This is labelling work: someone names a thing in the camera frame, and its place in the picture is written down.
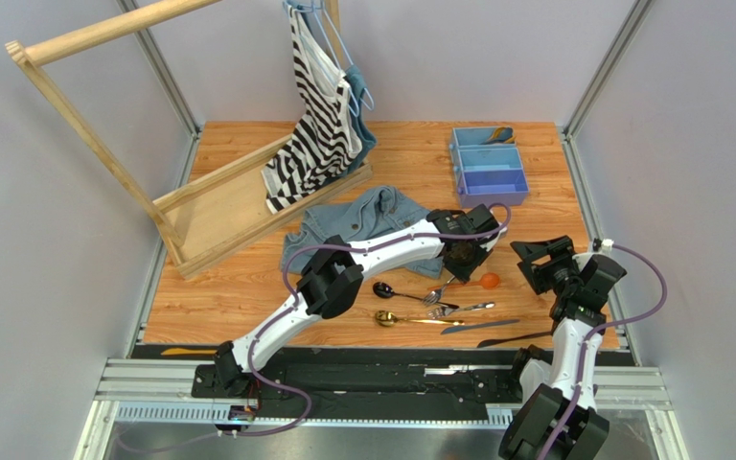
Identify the silver metal fork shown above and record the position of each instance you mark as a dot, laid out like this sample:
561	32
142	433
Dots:
444	310

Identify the silver metal knife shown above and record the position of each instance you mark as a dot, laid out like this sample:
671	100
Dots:
436	295

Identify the dark blue plastic knife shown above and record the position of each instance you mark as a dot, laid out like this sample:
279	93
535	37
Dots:
466	328

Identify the orange plastic spoon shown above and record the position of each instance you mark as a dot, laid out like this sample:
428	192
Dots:
488	280

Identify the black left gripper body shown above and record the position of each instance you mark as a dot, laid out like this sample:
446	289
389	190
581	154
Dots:
464	265

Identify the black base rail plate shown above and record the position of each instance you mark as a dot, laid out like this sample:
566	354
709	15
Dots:
420	385

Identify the black metal spoon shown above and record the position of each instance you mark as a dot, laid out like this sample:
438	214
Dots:
383	290

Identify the light blue denim jacket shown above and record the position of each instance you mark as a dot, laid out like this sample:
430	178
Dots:
375	213

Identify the black plastic knife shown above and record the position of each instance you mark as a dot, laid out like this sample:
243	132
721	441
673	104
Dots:
494	342

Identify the dark blue plastic spoon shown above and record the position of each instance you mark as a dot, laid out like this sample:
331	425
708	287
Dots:
492	139

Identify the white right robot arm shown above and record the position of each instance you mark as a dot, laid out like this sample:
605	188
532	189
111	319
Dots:
559	419

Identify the teal hanging garment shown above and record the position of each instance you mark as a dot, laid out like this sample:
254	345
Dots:
366	137

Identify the gold metal spoon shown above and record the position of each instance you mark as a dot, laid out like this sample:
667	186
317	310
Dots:
387	318

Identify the black white striped top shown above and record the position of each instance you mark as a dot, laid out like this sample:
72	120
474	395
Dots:
323	143

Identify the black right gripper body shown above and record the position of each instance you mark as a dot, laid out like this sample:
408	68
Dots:
535	263

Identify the blue three-compartment organizer tray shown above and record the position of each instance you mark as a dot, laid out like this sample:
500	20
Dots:
486	174

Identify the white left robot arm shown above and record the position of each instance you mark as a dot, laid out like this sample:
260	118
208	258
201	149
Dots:
330	282

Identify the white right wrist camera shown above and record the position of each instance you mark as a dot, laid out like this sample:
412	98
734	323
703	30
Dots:
601	246

